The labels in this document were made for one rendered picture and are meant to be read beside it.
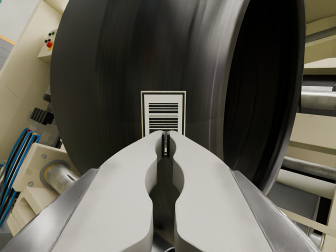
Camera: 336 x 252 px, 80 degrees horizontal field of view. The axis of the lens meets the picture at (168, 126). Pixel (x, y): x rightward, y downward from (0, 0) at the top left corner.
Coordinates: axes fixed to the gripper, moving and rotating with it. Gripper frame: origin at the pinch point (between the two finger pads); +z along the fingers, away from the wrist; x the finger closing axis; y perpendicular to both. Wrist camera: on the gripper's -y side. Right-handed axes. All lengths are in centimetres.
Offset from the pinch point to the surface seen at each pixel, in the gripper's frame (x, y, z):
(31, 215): -26.0, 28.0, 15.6
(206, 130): 4.1, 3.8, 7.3
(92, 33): -8.2, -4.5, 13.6
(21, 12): -558, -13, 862
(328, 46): 52, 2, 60
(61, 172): -21.0, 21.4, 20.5
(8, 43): -590, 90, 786
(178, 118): 1.1, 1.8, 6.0
